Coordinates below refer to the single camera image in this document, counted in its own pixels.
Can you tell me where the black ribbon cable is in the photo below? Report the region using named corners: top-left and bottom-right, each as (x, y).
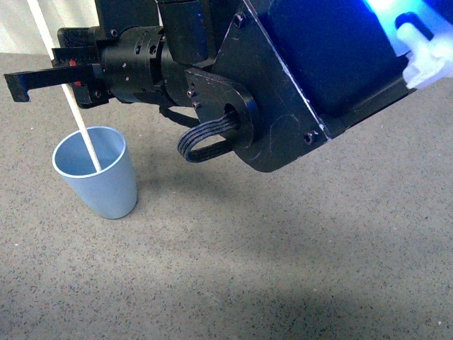
top-left (178, 118), bottom-right (245, 164)

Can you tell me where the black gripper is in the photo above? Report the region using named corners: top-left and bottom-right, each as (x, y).
top-left (4, 28), bottom-right (110, 109)

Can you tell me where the white plastic connector clip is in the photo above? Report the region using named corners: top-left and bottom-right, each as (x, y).
top-left (396, 23), bottom-right (452, 89)

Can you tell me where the white pleated curtain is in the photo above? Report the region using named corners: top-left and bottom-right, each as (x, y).
top-left (1, 0), bottom-right (98, 55)

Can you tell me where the blue plastic cup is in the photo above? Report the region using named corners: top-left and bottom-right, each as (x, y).
top-left (52, 126), bottom-right (137, 220)

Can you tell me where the white speckled chopstick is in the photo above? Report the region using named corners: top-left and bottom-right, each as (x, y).
top-left (27, 0), bottom-right (101, 172)

